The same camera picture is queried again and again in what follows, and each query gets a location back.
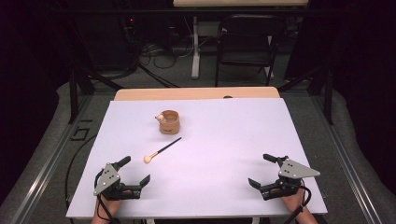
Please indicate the black metal stand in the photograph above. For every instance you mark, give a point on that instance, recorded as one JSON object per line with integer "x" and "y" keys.
{"x": 328, "y": 93}
{"x": 73, "y": 93}

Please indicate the light desk top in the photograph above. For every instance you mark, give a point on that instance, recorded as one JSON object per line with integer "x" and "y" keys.
{"x": 239, "y": 2}

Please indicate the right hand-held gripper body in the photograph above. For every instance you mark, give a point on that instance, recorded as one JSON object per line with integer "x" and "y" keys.
{"x": 289, "y": 178}

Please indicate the light wooden desk board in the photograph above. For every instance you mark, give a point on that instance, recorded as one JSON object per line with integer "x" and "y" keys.
{"x": 196, "y": 93}

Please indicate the small brown object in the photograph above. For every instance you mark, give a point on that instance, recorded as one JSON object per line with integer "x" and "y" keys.
{"x": 227, "y": 96}

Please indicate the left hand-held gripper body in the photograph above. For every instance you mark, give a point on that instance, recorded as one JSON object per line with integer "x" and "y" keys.
{"x": 107, "y": 179}

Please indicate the black folding chair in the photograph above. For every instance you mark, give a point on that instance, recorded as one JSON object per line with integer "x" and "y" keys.
{"x": 246, "y": 59}

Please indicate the brown wooden cup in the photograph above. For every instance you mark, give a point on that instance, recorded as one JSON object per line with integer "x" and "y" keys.
{"x": 170, "y": 122}

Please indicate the aluminium floor rail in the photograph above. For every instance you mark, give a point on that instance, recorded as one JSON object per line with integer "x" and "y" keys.
{"x": 345, "y": 161}
{"x": 49, "y": 161}

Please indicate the person's left hand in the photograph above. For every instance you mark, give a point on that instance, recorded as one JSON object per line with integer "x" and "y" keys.
{"x": 108, "y": 206}

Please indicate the white desk leg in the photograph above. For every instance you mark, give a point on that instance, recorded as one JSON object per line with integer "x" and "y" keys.
{"x": 195, "y": 49}

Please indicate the person's right hand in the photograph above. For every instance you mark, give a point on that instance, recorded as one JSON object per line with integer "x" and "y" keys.
{"x": 292, "y": 202}

